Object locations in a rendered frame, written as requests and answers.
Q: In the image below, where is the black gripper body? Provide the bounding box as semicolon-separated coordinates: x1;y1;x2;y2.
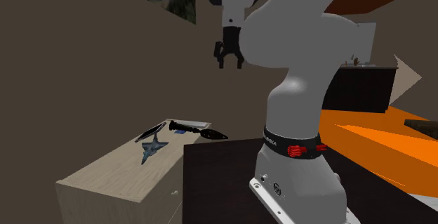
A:
220;26;243;56

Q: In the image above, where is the white flat book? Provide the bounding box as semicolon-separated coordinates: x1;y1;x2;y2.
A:
166;119;212;131

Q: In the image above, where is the grey toy jet plane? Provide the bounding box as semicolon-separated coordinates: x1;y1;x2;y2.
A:
140;132;170;166

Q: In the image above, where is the dark robot stand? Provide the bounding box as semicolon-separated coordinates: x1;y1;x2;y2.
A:
182;137;438;224

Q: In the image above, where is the dark cabinet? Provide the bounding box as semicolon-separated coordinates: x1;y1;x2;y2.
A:
321;57;400;114

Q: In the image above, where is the light wood chest of drawers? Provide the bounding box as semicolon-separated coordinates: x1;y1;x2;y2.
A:
55;119;213;224

